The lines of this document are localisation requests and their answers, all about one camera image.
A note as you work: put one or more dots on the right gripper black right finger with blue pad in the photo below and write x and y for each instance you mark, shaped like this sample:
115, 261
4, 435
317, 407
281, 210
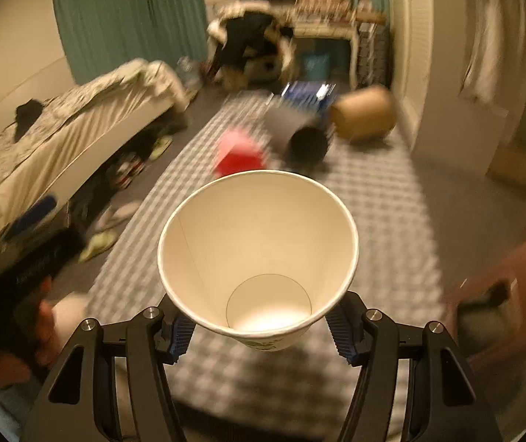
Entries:
442, 401

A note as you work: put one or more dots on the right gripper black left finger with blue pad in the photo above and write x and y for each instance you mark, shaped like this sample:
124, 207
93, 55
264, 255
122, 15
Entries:
109, 381

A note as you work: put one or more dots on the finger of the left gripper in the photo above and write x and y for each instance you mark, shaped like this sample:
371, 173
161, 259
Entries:
38, 212

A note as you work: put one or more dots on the white paper cup green print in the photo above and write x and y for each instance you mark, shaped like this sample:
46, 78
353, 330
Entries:
259, 256

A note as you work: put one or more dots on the red hexagonal cup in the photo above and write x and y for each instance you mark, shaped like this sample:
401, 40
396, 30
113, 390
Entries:
237, 152

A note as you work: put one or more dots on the grey cylindrical cup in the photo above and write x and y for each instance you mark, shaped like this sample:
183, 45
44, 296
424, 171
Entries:
299, 136

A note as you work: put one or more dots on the brown kraft paper cup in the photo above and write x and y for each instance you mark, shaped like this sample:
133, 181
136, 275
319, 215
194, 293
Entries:
364, 114

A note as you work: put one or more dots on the person's left hand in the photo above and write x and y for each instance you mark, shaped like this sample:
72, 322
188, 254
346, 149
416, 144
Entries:
29, 343

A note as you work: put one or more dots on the bed with beige bedding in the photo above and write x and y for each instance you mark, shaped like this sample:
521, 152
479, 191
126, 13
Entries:
71, 124

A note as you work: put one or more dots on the light green slipper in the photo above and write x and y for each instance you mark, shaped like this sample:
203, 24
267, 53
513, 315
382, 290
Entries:
99, 243

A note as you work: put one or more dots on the white slipper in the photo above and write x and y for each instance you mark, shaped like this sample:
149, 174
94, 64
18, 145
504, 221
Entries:
112, 216

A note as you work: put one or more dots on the white sneaker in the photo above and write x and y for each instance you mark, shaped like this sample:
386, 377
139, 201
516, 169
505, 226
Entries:
121, 174

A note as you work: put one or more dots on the black garment on bed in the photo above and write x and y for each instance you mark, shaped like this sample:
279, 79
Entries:
25, 116

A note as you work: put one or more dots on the brown plastic stool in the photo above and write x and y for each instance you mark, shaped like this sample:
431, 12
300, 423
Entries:
486, 315

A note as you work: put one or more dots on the clear water jug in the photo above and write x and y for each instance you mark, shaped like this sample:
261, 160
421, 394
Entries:
189, 73

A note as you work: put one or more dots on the teal window curtain left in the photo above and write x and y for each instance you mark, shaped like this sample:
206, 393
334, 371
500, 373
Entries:
98, 36

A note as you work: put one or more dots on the chair piled with clothes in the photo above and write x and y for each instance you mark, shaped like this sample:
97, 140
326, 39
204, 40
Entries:
250, 43

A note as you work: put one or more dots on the blue tissue pack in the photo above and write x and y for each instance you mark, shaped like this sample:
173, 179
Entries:
311, 97

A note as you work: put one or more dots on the blue laundry basket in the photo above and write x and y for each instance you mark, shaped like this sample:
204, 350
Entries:
316, 67

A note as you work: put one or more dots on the white desk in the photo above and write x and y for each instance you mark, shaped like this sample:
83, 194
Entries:
336, 31

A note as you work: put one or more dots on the silver suitcase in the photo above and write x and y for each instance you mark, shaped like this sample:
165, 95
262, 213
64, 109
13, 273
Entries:
374, 57

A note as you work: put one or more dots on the white hanging towel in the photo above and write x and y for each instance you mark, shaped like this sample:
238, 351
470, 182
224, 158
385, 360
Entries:
495, 76

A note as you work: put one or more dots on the white louvered wardrobe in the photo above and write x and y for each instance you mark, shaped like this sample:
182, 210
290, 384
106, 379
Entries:
430, 45

